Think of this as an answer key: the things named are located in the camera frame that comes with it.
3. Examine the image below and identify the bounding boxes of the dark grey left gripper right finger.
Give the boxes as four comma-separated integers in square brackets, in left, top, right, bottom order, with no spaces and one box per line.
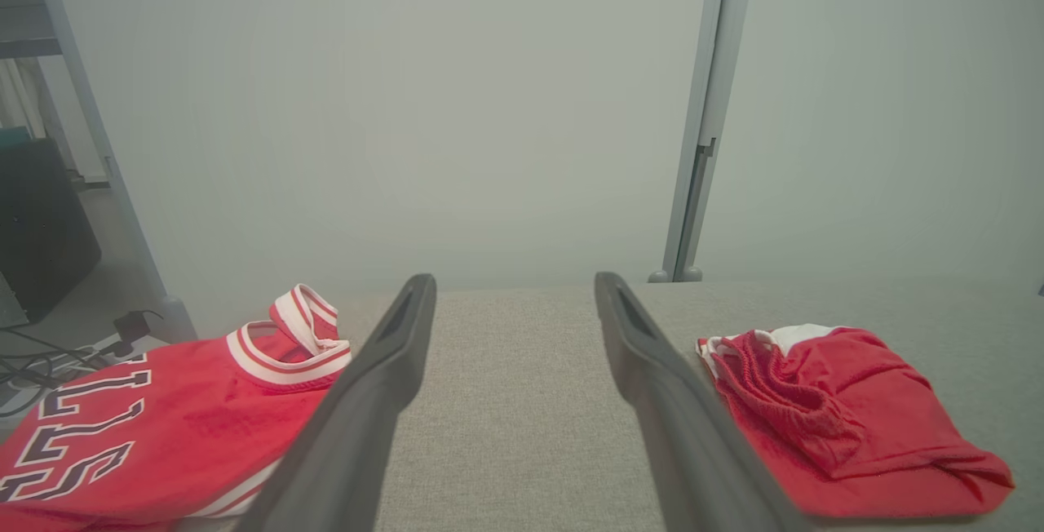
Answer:
[594,271,810,532]

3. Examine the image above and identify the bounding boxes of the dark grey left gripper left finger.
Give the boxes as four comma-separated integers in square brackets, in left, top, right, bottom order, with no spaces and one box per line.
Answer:
[235,273,438,532]

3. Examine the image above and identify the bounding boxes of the red basketball jersey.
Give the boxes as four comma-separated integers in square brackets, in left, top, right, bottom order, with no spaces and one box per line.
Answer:
[0,283,353,532]

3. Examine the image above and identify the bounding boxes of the grey fabric covered surface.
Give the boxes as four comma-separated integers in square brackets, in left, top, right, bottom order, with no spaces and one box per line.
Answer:
[175,279,1044,532]

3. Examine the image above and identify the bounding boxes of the red mesh shorts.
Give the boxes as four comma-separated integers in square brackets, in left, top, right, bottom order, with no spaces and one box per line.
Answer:
[696,324,1016,519]

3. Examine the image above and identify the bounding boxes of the black power adapter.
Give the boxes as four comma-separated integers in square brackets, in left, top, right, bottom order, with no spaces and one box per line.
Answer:
[113,310,164,347]

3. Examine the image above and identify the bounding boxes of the white power strip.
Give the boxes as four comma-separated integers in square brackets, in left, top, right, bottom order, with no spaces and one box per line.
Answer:
[49,335,164,371]

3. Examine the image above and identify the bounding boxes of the black box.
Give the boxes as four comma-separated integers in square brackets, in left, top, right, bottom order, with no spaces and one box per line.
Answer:
[0,139,103,327]

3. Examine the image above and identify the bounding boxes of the grey metal shelf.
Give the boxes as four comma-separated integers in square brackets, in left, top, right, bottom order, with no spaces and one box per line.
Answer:
[0,0,64,60]

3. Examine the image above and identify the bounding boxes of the black floor cable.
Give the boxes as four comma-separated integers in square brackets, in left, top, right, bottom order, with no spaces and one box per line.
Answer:
[0,328,123,419]

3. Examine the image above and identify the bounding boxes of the grey metal partition post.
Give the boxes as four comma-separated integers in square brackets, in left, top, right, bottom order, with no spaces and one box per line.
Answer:
[648,0,757,283]

